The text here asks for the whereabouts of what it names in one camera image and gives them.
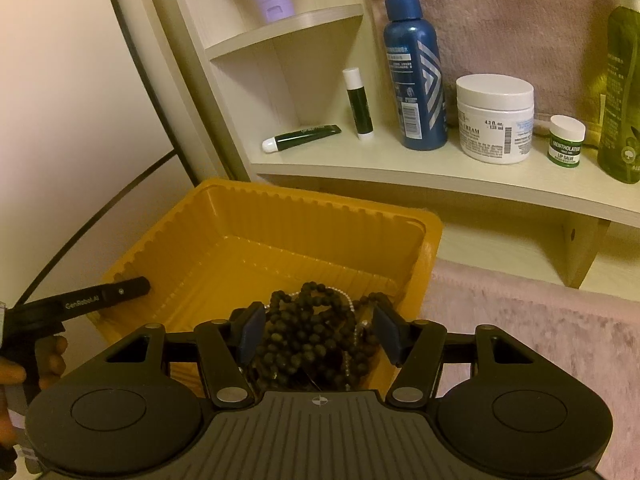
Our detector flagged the lilac fluffy mat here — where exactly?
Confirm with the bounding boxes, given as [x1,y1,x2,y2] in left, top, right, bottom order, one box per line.
[410,257,640,480]

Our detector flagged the white cream jar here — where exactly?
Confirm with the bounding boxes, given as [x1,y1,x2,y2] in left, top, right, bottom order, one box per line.
[455,74,536,164]

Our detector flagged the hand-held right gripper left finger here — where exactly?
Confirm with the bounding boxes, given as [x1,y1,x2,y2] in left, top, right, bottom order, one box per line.
[105,301,267,409]

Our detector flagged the white capped lip balm stick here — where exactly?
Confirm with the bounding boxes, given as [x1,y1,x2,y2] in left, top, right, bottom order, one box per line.
[342,66,376,142]

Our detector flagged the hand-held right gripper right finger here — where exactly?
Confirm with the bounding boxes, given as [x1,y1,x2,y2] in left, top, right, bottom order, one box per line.
[372,304,537,409]

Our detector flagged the small dark green tube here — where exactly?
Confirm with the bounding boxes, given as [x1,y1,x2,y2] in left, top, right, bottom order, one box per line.
[261,124,343,154]

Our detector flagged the person's left hand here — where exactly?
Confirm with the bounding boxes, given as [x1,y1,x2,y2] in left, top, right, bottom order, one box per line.
[0,335,69,448]

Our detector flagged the small green label jar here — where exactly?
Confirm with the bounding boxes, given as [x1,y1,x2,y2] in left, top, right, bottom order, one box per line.
[546,115,586,167]

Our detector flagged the blue spray bottle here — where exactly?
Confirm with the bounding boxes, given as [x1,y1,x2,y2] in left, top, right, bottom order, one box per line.
[381,0,449,152]

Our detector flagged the orange ribbed plastic tray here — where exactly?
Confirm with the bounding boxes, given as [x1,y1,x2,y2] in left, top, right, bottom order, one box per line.
[94,176,444,396]

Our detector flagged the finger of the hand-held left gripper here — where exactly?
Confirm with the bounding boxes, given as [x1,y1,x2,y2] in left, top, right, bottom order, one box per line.
[100,276,152,306]

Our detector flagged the lilac hanging towel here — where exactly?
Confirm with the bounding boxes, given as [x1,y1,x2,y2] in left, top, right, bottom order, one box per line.
[352,0,640,133]

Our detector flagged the dark bead necklace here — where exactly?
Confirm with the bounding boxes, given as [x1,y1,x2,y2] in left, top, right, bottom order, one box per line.
[250,281,401,392]

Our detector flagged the white corner shelf unit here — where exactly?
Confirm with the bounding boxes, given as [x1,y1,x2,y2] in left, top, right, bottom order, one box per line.
[137,0,640,291]

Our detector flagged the green spray bottle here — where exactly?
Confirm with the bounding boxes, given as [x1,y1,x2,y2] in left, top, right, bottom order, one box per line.
[596,0,640,184]

